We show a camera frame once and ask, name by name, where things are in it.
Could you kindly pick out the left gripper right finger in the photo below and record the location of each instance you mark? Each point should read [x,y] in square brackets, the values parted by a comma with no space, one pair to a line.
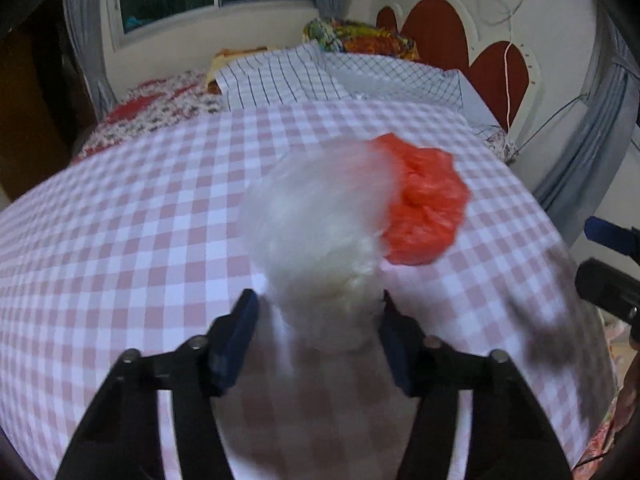
[511,436]

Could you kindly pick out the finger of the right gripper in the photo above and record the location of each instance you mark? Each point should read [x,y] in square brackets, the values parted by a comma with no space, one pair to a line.
[611,235]

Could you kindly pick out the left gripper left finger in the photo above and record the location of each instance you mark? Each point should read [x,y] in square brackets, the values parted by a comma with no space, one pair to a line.
[119,435]

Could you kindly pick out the clear plastic bag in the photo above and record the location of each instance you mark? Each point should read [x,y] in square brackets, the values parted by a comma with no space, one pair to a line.
[313,226]

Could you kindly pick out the grey tied curtain at right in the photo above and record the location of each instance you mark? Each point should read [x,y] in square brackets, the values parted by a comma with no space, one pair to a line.
[579,179]

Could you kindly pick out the pink checkered tablecloth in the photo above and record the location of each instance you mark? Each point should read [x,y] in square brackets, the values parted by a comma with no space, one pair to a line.
[138,247]

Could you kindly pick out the red plastic bag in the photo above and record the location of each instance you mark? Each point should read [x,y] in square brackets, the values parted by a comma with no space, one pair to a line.
[429,205]

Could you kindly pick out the red heart-shaped headboard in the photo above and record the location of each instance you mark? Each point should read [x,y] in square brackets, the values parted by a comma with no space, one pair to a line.
[503,72]

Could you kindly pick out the colourful floral pillow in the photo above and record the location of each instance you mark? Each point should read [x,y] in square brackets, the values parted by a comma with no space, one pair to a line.
[344,36]

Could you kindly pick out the floral red bedspread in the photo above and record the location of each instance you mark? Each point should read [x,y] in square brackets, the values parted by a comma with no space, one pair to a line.
[153,105]

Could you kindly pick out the white grid-pattern sheet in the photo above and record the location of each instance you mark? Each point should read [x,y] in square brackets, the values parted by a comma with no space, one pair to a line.
[306,73]

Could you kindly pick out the yellow folded blanket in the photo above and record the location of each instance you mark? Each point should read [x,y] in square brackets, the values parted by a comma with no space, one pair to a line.
[221,60]

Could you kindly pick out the grey curtain left of window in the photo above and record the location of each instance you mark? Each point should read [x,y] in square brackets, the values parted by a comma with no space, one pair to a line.
[83,22]

